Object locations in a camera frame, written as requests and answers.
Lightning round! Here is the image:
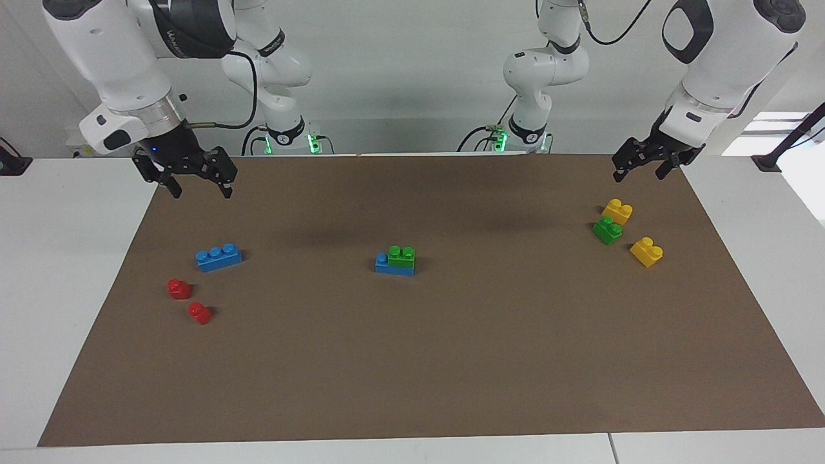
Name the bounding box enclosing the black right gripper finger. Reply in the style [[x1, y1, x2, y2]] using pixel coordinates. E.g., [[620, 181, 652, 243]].
[[201, 147, 238, 197], [132, 153, 183, 198]]

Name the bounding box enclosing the blue three-stud toy block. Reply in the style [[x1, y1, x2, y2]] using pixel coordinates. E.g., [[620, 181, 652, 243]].
[[375, 251, 416, 277], [196, 243, 243, 273]]

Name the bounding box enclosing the yellow two-stud toy block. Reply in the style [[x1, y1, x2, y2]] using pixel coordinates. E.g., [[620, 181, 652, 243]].
[[601, 198, 634, 226], [630, 237, 665, 268]]

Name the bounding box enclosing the black clamp stand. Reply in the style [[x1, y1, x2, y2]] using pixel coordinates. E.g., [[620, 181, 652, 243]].
[[0, 137, 33, 176], [751, 102, 825, 173]]

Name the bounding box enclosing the brown table mat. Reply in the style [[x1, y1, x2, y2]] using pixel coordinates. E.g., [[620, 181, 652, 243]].
[[37, 153, 825, 447]]

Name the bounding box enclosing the black base cable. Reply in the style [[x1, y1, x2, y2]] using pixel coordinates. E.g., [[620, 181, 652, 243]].
[[242, 124, 268, 156], [456, 124, 497, 153]]

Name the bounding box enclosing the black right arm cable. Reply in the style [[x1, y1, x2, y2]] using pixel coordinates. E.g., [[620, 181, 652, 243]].
[[187, 48, 258, 130]]

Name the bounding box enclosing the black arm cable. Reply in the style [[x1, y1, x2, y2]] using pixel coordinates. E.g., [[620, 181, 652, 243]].
[[577, 0, 655, 47], [187, 48, 258, 130]]

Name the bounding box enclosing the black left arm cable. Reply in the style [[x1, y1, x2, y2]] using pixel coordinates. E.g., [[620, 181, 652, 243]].
[[577, 0, 655, 47]]

